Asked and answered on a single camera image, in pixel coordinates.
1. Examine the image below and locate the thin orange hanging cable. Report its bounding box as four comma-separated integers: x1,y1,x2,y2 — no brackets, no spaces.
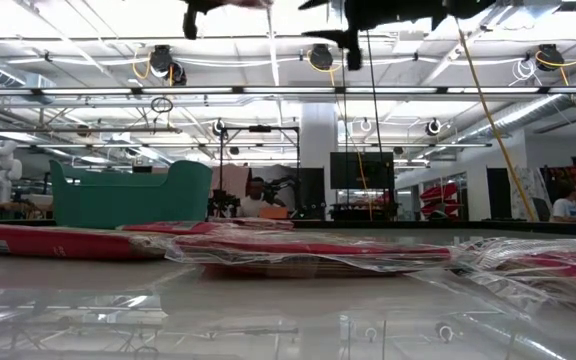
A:
330,69,373,222

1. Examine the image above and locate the white curtain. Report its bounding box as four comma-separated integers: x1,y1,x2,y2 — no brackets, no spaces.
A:
250,164,299,211

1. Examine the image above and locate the white humanoid robot figure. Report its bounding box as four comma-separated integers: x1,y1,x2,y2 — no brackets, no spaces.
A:
0,139,23,205

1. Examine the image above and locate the yellow hanging cable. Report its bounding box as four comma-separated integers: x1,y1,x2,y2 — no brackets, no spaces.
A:
455,19,538,223

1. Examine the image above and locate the teal plastic basket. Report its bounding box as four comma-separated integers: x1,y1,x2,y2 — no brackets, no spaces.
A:
49,159,214,230

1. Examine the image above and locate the dark red patterned cloth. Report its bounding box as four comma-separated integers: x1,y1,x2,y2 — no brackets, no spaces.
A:
547,163,576,201

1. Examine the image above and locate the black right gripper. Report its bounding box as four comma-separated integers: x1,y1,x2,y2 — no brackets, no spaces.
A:
297,0,497,71

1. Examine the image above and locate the red white striped object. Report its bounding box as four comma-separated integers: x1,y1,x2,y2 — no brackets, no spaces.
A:
420,182,461,217

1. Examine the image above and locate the red popcorn bag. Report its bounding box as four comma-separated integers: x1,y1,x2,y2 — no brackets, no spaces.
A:
0,223,169,261
207,216,295,232
407,237,576,311
116,220,219,236
227,0,275,9
165,230,454,280

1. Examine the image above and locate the black camera rig frame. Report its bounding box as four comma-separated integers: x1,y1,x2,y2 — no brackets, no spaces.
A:
219,125,301,222

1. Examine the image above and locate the white patterned cloth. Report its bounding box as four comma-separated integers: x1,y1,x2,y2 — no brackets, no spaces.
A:
510,166,552,222

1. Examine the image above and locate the pink curtain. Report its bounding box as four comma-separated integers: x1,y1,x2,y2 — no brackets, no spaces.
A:
211,164,251,217

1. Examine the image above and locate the black hanging cable loop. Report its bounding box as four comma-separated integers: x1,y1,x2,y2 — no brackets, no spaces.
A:
150,96,174,114

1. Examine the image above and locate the long ceiling light strip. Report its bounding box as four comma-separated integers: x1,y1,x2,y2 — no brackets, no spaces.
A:
0,86,576,97

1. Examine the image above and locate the orange box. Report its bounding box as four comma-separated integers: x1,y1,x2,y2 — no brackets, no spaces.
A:
258,207,290,220

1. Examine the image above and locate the person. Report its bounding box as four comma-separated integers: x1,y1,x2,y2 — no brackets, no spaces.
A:
240,176,275,219
551,185,576,223

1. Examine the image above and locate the white square pillar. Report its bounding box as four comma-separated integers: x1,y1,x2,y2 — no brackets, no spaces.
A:
300,102,340,221

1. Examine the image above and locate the black monitor screen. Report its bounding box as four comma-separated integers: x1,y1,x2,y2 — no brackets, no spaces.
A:
330,151,396,191

